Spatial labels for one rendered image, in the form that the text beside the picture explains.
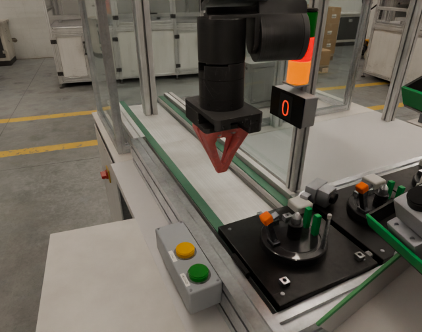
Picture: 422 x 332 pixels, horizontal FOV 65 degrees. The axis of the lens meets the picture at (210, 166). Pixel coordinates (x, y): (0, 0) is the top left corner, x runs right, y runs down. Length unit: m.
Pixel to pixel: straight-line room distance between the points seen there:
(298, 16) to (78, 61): 5.50
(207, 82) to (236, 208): 0.57
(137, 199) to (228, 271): 0.48
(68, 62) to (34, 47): 2.90
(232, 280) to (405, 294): 0.29
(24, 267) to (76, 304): 1.51
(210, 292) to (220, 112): 0.39
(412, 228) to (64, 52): 5.64
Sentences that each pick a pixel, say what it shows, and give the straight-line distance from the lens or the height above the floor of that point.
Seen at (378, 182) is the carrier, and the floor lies 0.99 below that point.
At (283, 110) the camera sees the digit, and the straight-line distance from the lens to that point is 0.83.
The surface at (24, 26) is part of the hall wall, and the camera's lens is 8.66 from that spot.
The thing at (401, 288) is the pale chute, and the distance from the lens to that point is 0.58.
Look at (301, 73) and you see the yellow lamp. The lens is 0.79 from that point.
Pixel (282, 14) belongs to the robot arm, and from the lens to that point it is 0.42.
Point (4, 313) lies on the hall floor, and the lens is 2.11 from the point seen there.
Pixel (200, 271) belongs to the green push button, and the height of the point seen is 0.97.
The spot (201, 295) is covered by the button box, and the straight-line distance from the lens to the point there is 0.67.
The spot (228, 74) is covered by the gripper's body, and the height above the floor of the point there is 1.37.
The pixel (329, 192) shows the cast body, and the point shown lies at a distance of 0.86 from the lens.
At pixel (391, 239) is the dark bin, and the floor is 1.20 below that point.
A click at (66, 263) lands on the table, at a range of 0.92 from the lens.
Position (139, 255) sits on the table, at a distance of 0.89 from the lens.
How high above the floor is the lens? 1.46
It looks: 29 degrees down
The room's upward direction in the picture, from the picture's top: straight up
